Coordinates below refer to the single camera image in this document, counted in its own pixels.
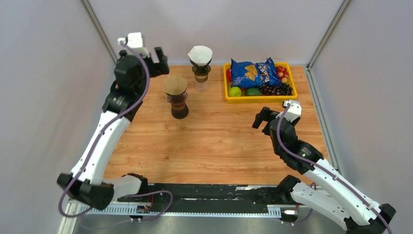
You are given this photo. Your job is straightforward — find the dark purple grape bunch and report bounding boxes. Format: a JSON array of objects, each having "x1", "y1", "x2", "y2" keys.
[{"x1": 258, "y1": 84, "x2": 293, "y2": 96}]

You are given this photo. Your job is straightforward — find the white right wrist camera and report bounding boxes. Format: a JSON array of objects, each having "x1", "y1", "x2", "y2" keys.
[{"x1": 282, "y1": 99, "x2": 302, "y2": 123}]

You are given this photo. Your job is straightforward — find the yellow-green lime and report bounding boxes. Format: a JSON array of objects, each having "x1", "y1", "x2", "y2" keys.
[{"x1": 228, "y1": 86, "x2": 243, "y2": 97}]

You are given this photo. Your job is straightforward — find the aluminium frame rail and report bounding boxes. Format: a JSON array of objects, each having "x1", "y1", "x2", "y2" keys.
[{"x1": 58, "y1": 184, "x2": 372, "y2": 234}]

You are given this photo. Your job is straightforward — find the white paper sheet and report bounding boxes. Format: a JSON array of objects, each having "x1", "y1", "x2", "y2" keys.
[{"x1": 188, "y1": 45, "x2": 213, "y2": 66}]

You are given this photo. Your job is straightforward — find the dark green lime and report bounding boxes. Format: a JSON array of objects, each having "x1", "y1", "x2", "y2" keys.
[{"x1": 244, "y1": 88, "x2": 262, "y2": 97}]

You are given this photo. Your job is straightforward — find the yellow plastic bin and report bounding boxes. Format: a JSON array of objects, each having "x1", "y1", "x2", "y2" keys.
[{"x1": 222, "y1": 62, "x2": 298, "y2": 104}]

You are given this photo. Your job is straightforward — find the clear glass with brown sleeve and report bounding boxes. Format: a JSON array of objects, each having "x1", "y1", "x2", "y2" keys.
[{"x1": 195, "y1": 75, "x2": 209, "y2": 92}]

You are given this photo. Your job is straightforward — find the red fruit in bin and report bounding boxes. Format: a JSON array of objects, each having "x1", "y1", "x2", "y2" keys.
[{"x1": 225, "y1": 68, "x2": 232, "y2": 83}]

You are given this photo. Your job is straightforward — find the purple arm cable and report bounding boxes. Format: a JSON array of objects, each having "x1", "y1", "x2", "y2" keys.
[
  {"x1": 276, "y1": 105, "x2": 394, "y2": 234},
  {"x1": 57, "y1": 43, "x2": 173, "y2": 223}
]

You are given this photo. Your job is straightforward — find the red-black coffee carafe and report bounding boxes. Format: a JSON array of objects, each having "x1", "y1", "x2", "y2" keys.
[{"x1": 167, "y1": 92, "x2": 189, "y2": 119}]

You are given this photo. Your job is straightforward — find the brown paper coffee filter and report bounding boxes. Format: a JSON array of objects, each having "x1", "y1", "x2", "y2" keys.
[{"x1": 163, "y1": 75, "x2": 188, "y2": 96}]

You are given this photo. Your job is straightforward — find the red-yellow small fruits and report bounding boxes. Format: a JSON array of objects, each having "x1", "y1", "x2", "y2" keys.
[{"x1": 276, "y1": 66, "x2": 290, "y2": 84}]

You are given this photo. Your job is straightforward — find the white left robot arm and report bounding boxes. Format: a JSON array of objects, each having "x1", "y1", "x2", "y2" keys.
[{"x1": 57, "y1": 47, "x2": 169, "y2": 210}]

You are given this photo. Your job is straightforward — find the blue chips bag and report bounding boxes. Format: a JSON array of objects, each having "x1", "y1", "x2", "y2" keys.
[{"x1": 230, "y1": 58, "x2": 282, "y2": 89}]

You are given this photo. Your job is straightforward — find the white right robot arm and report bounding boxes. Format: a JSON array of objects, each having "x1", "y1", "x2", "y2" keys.
[{"x1": 252, "y1": 102, "x2": 396, "y2": 234}]

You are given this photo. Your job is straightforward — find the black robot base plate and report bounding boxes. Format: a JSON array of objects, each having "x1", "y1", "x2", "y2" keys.
[{"x1": 117, "y1": 183, "x2": 297, "y2": 214}]

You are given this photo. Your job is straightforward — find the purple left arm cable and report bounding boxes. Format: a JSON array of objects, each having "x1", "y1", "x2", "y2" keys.
[{"x1": 57, "y1": 43, "x2": 173, "y2": 223}]

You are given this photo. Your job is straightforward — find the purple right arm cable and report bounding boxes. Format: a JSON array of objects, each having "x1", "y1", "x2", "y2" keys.
[{"x1": 276, "y1": 105, "x2": 394, "y2": 234}]

